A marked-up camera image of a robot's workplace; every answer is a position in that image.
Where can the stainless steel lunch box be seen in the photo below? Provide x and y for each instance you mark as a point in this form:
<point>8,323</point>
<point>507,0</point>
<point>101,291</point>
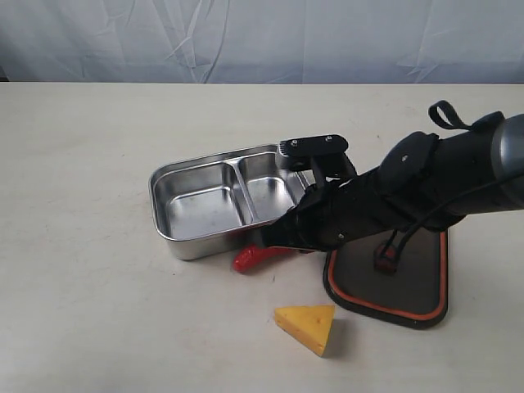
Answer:
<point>212,204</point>

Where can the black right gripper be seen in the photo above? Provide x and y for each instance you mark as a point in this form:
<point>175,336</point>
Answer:
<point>341,206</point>

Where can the blue-grey backdrop curtain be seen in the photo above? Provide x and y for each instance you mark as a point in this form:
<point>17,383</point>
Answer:
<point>263,42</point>

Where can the yellow toy cheese wedge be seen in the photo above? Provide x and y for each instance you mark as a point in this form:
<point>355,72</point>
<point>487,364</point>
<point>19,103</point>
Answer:
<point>309,325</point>

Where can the dark transparent box lid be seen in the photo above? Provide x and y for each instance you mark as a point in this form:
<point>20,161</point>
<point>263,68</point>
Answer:
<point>415,295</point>

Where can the red toy sausage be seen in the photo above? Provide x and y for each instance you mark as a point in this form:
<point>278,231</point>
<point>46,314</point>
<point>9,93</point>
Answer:
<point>253,258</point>

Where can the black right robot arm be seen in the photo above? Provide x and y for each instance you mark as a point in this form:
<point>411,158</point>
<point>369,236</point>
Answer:
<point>424,181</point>

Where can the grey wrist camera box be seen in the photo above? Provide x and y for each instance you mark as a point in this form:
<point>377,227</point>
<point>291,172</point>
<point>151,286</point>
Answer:
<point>295,154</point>

